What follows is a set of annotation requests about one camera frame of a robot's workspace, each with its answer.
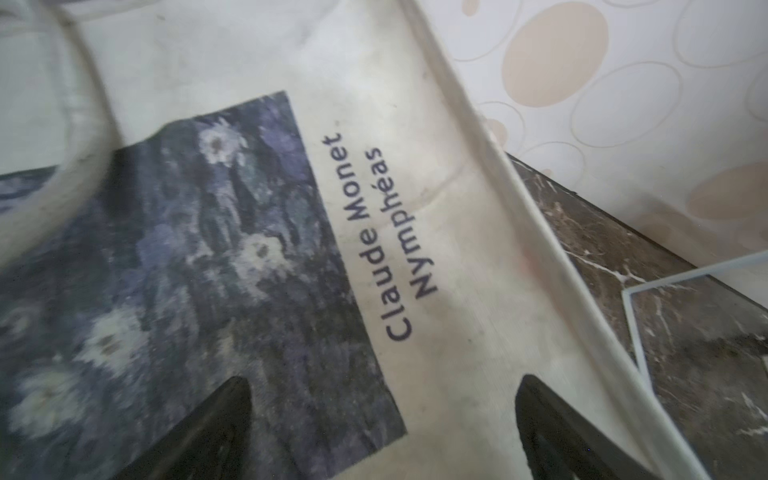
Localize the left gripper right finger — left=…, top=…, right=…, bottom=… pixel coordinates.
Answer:
left=515, top=374, right=656, bottom=480

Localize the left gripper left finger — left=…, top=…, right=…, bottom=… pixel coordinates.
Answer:
left=114, top=376, right=252, bottom=479

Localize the cream canvas tote bag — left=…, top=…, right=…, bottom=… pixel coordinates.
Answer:
left=1, top=1, right=707, bottom=479

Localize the white wooden two-tier shelf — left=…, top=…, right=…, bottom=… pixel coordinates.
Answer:
left=620, top=250, right=767, bottom=388

